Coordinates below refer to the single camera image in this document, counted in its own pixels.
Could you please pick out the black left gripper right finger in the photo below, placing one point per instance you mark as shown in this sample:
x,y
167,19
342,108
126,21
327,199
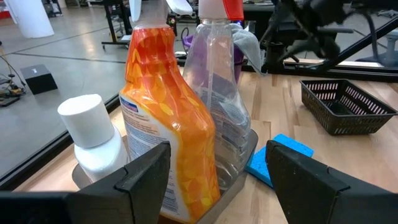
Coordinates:
x,y
317,199

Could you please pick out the black mesh basket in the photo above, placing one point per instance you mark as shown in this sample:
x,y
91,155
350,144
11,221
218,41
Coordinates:
x,y
342,124

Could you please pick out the white round pillar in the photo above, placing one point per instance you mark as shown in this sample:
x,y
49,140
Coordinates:
x,y
31,18

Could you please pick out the purple plastic bowl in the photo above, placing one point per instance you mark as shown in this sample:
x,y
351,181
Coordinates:
x,y
238,57

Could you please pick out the grey plastic caddy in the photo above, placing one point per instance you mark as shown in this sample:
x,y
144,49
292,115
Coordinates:
x,y
231,199

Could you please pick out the black monitor cart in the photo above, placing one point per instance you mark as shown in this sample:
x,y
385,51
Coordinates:
x,y
109,18

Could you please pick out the white bottle with white cap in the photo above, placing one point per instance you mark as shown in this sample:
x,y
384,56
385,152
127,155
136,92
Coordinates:
x,y
87,121

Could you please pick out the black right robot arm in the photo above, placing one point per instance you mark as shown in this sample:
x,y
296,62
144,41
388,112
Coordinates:
x,y
311,18

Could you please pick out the small black box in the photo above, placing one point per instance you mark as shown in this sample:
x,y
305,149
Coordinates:
x,y
38,79

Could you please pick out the grey cloth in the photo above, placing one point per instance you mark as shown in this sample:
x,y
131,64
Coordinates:
x,y
248,43

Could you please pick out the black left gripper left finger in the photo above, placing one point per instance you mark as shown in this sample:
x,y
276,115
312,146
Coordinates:
x,y
93,205

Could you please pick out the orange spray bottle white trigger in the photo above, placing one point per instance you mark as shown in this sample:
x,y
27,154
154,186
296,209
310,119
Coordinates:
x,y
161,93

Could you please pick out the clear spray bottle red trigger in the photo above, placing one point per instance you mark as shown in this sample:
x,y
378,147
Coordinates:
x,y
217,93

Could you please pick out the blue sponge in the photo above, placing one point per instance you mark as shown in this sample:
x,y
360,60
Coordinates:
x,y
295,146

